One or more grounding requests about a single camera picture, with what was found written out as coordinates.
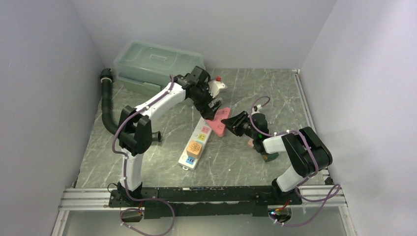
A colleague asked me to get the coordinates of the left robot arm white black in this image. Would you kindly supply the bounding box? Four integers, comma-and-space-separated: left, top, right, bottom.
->
112, 66, 226, 207

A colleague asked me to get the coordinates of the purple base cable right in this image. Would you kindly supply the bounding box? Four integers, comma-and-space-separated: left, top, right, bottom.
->
269, 192, 336, 228

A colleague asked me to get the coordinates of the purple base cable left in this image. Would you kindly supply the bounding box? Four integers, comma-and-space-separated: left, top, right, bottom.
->
119, 195, 177, 236

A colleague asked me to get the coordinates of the small pink cube adapter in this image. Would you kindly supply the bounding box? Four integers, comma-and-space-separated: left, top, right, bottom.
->
247, 139, 254, 149

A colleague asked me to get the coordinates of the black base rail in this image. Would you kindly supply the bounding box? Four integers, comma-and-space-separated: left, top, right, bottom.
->
109, 185, 302, 219

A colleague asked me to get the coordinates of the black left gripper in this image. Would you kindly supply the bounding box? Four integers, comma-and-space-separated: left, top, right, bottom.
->
189, 84, 221, 120

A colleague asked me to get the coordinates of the dark green cube adapter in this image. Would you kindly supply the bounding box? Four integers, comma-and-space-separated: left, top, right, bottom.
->
262, 153, 279, 162

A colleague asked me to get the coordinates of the pink triangular power strip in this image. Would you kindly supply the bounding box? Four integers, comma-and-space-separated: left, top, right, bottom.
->
205, 107, 231, 137

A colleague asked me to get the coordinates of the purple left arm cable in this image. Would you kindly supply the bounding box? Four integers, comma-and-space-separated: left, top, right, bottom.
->
112, 75, 176, 199

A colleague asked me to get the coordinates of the aluminium frame rail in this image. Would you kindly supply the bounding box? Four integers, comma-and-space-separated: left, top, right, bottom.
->
53, 67, 346, 236

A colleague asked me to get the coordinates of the black corrugated hose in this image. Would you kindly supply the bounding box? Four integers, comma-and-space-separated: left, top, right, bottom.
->
99, 68, 162, 143

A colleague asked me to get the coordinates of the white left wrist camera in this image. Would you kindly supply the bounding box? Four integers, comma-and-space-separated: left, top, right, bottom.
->
208, 76, 227, 98

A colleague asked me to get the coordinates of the tan cube plug adapter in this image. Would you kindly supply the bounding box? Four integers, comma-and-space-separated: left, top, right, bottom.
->
186, 140, 203, 159

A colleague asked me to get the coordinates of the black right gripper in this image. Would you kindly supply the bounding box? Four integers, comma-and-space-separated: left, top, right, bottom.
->
222, 112, 257, 140

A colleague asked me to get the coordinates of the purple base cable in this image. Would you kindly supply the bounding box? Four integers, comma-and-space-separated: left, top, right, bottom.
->
119, 195, 177, 236
269, 192, 336, 228

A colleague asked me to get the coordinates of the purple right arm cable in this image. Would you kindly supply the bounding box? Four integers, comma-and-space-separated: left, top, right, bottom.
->
249, 96, 342, 203

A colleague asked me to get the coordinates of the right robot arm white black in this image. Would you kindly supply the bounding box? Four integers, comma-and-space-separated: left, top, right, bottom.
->
221, 112, 333, 204

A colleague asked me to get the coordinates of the translucent green plastic box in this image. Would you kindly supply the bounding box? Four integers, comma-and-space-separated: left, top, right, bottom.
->
114, 40, 205, 95

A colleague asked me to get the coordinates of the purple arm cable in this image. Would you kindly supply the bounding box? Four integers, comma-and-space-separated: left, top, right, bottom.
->
112, 75, 176, 199
249, 96, 342, 203

